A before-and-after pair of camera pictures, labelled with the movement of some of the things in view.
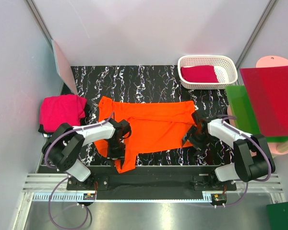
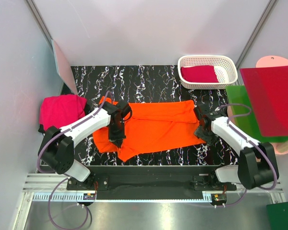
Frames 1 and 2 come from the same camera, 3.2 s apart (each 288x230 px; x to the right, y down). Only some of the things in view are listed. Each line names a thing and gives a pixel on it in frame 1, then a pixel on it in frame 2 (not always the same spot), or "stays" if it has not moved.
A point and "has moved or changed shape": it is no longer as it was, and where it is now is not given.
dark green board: x=282 y=215 stays
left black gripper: x=119 y=155 -> x=117 y=140
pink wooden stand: x=282 y=148 stays
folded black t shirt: x=83 y=120 stays
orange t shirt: x=155 y=127 has moved or changed shape
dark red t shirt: x=199 y=74 stays
